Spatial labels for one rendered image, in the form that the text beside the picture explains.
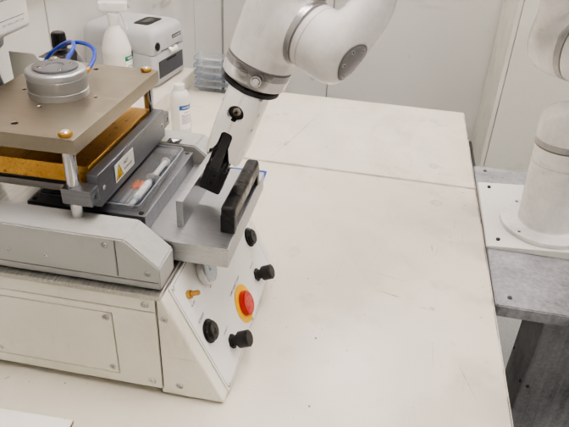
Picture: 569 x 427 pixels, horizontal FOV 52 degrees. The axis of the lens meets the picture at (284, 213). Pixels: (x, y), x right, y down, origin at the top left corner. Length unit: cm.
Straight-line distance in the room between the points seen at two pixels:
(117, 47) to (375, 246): 94
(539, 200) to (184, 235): 74
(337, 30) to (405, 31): 257
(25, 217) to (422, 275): 68
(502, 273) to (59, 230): 79
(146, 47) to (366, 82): 176
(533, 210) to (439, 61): 207
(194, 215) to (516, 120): 229
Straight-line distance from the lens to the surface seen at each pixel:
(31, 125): 78
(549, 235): 129
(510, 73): 287
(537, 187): 125
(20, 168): 83
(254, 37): 71
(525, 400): 157
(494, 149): 300
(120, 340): 83
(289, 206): 128
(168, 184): 85
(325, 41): 66
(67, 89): 83
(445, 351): 98
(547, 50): 117
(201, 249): 76
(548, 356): 148
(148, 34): 177
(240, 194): 79
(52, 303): 84
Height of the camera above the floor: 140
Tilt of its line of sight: 31 degrees down
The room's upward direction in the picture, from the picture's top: 3 degrees clockwise
